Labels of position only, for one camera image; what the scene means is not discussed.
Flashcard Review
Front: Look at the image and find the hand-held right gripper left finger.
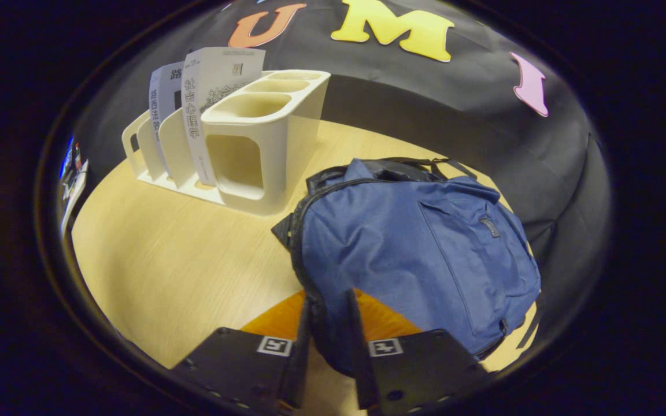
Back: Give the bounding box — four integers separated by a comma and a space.
171, 291, 314, 415

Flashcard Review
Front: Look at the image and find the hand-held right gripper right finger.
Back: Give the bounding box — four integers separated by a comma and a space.
345, 289, 493, 414

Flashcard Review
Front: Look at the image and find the blue schoolbag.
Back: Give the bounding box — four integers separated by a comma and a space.
271, 157, 542, 377

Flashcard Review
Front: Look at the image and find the cream plastic bookshelf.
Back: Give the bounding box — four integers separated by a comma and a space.
122, 69, 332, 217

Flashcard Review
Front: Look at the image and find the white book with dark picture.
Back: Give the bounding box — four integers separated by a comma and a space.
148, 61, 187, 175

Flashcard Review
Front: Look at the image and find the plain white book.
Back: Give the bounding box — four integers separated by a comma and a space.
181, 47, 267, 187

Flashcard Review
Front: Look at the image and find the black backdrop cloth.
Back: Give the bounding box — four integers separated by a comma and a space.
73, 0, 614, 370

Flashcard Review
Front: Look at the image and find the white desk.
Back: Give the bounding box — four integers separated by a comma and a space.
60, 159, 90, 237

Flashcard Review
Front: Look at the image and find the computer monitor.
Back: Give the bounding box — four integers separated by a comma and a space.
58, 136, 82, 185

